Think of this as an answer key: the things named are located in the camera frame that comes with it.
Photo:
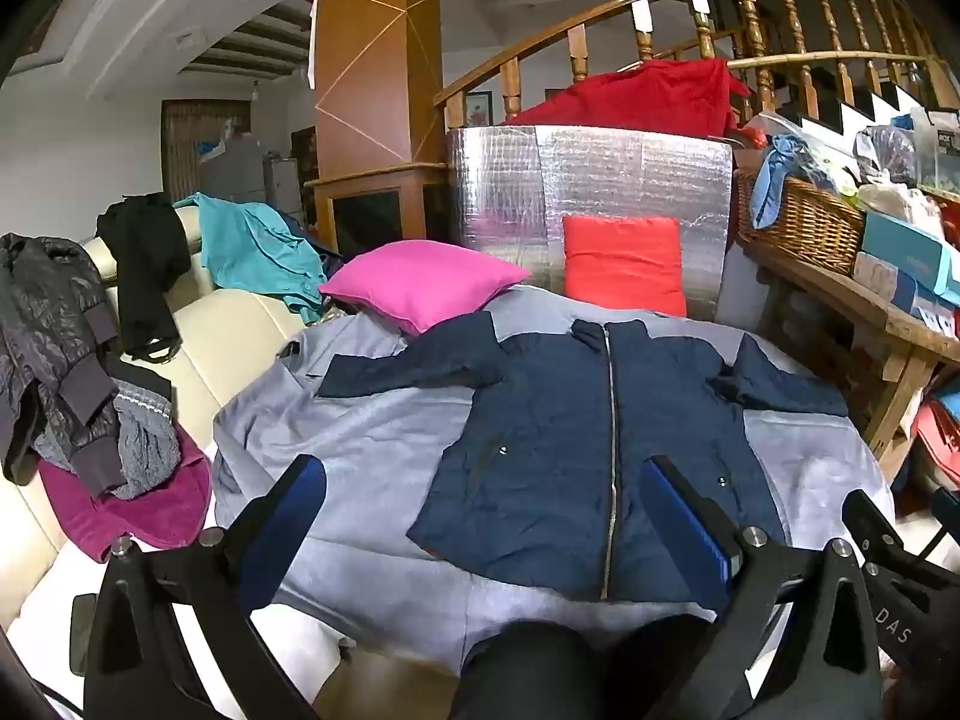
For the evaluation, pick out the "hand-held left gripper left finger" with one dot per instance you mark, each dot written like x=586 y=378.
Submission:
x=296 y=510

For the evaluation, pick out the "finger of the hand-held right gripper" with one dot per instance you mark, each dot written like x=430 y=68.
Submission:
x=949 y=514
x=870 y=521

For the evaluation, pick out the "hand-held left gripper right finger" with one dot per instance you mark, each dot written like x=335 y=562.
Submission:
x=686 y=536

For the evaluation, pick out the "navy blue zip jacket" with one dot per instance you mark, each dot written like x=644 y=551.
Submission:
x=540 y=427

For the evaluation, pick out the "red bag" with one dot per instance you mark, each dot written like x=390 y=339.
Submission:
x=941 y=442

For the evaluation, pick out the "grey blanket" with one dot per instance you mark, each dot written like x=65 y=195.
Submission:
x=360 y=450

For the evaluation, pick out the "magenta cloth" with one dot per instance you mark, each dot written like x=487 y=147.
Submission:
x=165 y=510

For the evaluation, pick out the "person's right leg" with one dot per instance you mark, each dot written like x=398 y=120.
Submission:
x=660 y=667

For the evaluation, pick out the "person's leg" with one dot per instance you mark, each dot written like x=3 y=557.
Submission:
x=660 y=667
x=525 y=675

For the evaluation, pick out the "grey knit sweater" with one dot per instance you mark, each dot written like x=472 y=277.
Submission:
x=146 y=442

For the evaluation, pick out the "cream sofa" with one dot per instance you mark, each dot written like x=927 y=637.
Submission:
x=225 y=337

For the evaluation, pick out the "person's left leg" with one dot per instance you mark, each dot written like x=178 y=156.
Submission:
x=525 y=675

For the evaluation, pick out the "wooden table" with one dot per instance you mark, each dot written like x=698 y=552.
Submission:
x=840 y=300

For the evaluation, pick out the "white box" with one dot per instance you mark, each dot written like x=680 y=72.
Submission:
x=885 y=281

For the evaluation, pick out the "pink pillow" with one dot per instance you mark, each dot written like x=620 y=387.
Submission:
x=420 y=281

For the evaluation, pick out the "teal garment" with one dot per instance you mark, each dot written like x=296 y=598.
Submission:
x=247 y=247

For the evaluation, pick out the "teal box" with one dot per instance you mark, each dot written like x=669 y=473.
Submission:
x=907 y=247

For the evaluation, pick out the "red pillow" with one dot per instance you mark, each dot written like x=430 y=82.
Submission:
x=622 y=262

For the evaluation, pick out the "black garment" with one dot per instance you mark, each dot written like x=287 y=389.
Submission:
x=146 y=262

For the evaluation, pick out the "wicker basket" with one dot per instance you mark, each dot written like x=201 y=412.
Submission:
x=802 y=225

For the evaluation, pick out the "black shiny jacket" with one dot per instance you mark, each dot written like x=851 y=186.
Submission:
x=45 y=330

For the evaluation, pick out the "grey refrigerator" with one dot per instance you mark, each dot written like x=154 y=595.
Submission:
x=283 y=184

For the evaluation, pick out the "blue cloth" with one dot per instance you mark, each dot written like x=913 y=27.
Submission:
x=772 y=180

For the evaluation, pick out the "clear plastic bag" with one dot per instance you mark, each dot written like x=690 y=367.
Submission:
x=889 y=154

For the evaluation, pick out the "silver foil insulation panel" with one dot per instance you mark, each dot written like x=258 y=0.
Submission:
x=600 y=172

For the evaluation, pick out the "black white staircase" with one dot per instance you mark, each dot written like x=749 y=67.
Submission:
x=862 y=109

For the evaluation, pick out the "red cloth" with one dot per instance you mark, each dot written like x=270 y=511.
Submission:
x=645 y=97

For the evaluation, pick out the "wooden pillar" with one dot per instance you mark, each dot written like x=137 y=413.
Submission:
x=367 y=52

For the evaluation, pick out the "wooden stair railing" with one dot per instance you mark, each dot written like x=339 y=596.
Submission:
x=577 y=52

